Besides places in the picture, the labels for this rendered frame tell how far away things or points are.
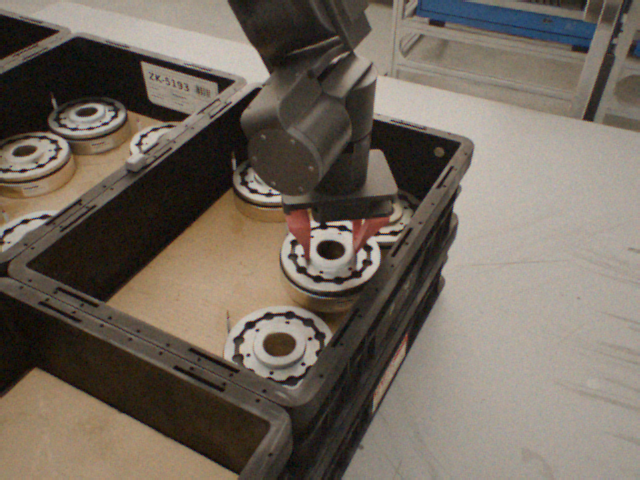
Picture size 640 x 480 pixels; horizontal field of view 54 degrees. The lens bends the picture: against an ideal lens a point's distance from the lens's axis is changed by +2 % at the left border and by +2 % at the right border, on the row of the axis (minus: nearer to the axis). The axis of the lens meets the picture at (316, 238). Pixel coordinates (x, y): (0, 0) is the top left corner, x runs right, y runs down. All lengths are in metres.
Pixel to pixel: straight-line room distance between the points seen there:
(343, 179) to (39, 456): 0.34
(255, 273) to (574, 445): 0.39
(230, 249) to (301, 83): 0.31
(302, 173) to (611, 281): 0.59
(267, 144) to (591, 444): 0.49
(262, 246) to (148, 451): 0.26
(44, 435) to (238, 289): 0.22
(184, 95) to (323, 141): 0.48
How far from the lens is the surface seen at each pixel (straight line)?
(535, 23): 2.55
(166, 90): 0.91
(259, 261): 0.69
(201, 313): 0.65
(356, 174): 0.53
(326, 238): 0.63
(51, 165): 0.84
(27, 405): 0.63
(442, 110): 1.24
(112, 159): 0.89
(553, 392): 0.78
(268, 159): 0.44
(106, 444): 0.58
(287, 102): 0.43
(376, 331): 0.58
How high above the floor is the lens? 1.31
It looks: 42 degrees down
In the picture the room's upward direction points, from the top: straight up
